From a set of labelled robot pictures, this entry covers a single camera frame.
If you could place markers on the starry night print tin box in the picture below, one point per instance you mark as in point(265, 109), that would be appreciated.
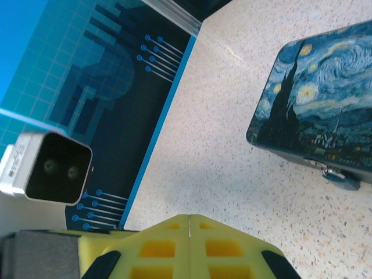
point(319, 96)

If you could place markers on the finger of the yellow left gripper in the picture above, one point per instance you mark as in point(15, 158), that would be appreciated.
point(93, 244)

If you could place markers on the blue circuit print wall panel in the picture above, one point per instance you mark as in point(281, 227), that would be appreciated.
point(87, 72)

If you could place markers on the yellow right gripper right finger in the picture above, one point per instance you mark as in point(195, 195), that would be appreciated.
point(221, 253)

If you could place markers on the blue gear print wall panel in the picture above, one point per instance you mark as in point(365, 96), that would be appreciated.
point(209, 7)

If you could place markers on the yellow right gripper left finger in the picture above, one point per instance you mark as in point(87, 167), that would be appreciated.
point(162, 253)

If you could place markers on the aluminium frame post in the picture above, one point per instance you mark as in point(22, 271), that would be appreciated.
point(174, 14)

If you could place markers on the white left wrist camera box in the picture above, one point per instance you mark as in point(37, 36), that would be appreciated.
point(58, 168)

